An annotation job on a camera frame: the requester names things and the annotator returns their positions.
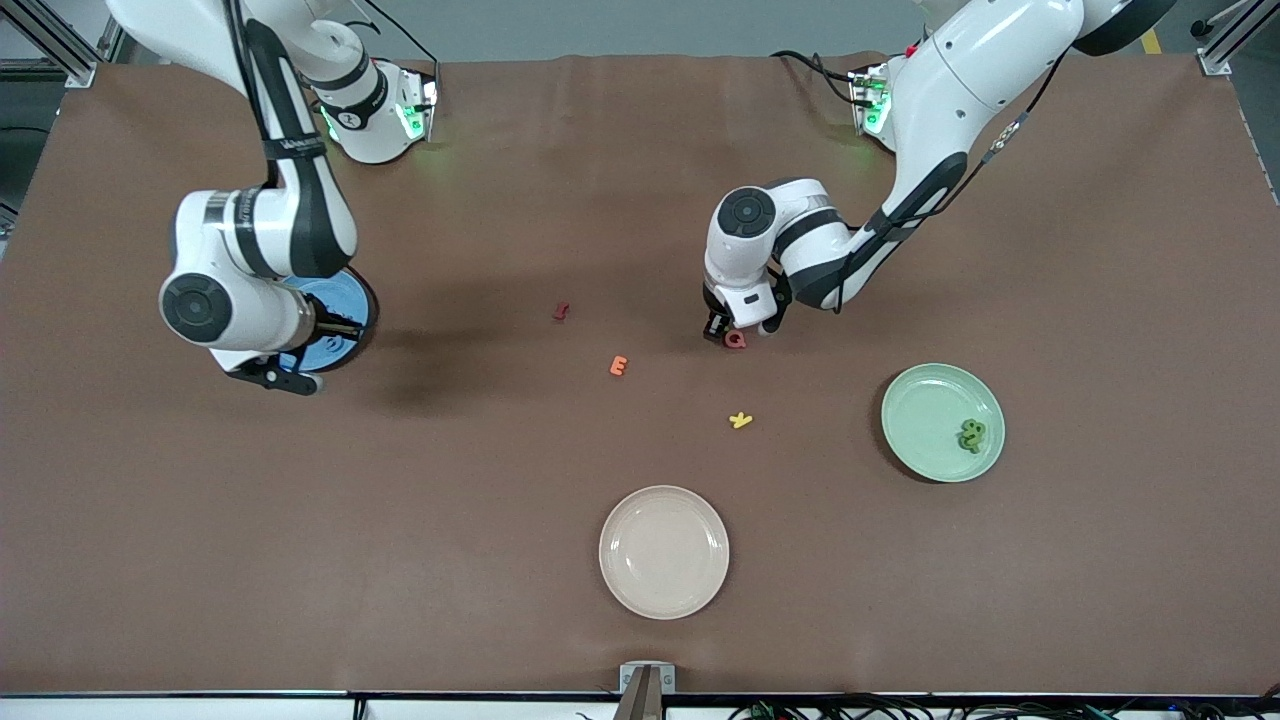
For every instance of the white table frame rail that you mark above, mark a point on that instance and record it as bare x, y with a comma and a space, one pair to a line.
200, 709

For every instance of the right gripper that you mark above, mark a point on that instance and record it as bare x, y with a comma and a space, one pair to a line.
326, 326

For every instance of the brown table cover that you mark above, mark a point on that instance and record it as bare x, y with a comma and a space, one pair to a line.
200, 550

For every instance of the yellow foam letter K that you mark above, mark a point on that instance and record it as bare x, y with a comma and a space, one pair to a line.
740, 420

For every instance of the beige plate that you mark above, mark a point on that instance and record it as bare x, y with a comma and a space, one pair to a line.
664, 552

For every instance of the green foam letter B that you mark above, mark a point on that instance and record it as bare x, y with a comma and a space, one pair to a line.
977, 427

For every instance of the green foam letter P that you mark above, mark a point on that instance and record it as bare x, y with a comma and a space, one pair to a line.
968, 447

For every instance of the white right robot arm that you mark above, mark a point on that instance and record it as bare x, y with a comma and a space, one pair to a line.
260, 310

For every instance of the aluminium frame post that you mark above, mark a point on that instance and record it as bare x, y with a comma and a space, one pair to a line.
80, 72
1215, 62

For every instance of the green plate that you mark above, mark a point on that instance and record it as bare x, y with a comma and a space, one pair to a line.
925, 420

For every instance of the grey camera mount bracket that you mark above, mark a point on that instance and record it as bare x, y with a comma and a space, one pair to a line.
647, 690

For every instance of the orange foam letter E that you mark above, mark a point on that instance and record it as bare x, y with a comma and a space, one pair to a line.
619, 366

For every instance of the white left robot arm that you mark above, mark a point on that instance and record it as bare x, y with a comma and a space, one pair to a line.
980, 70

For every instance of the blue plate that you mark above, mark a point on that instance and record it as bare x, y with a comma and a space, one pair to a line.
345, 295

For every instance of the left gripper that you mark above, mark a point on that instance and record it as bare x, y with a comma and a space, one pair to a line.
716, 324

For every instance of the red foam letter Q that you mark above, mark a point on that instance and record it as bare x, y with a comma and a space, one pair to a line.
740, 344

